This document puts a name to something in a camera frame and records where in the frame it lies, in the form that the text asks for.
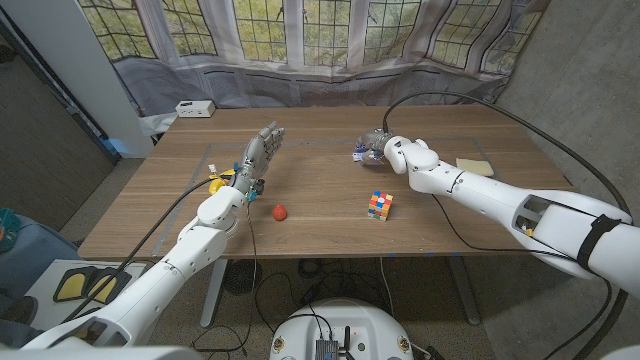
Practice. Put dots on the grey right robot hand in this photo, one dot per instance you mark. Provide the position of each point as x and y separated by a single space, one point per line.
374 145

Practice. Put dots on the white table leg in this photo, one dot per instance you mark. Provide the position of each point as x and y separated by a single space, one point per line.
214 290

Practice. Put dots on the black round fan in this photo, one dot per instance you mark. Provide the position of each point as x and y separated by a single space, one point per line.
242 276

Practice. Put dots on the blue upholstered seat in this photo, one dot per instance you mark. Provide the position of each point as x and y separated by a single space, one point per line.
35 250

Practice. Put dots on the white robot torso base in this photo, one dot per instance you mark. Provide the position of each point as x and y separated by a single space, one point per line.
345 325

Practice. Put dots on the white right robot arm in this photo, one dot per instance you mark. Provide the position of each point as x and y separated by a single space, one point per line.
500 195

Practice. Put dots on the white power strip box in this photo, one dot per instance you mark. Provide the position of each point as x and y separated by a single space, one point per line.
195 108

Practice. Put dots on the wooden table board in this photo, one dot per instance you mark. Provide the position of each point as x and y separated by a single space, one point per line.
310 144

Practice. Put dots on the teal cloth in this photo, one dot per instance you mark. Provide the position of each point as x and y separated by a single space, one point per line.
9 230

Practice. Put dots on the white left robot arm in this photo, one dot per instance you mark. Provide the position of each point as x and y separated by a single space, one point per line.
195 245

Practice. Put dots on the multicoloured Rubik's cube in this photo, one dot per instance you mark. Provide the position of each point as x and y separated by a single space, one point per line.
380 206

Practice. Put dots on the pale yellow sponge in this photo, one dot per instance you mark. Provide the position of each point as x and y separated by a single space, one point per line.
475 167

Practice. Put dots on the white pedal platform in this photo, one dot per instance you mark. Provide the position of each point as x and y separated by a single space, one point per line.
45 310

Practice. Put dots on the printed window backdrop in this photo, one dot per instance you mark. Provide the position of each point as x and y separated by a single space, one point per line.
325 50

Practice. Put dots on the grey table leg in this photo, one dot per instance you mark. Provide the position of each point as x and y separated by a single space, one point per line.
465 295

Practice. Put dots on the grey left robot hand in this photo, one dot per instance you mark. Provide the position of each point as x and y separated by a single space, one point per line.
257 155

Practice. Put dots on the yellow black foot pedal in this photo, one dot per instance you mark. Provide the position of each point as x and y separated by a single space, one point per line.
106 287
72 285

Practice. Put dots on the grey computer module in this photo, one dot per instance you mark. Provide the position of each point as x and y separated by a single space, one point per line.
326 350

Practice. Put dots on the red ball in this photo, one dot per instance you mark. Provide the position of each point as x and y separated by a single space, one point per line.
279 212

